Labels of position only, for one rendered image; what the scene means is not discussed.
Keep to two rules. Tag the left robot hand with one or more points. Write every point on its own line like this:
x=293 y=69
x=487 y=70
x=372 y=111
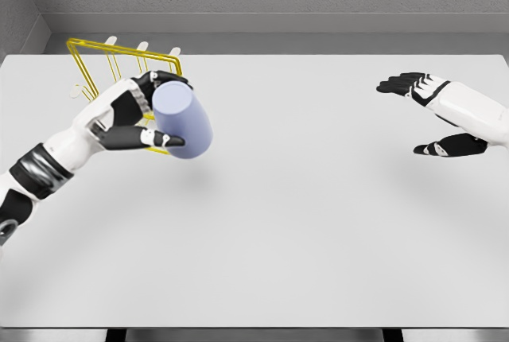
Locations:
x=119 y=109

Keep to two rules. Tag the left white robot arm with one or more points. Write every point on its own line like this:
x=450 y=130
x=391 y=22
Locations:
x=37 y=171

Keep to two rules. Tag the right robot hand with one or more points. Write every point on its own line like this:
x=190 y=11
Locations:
x=463 y=109

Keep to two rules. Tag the lavender blue cup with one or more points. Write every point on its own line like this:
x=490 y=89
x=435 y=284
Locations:
x=182 y=121

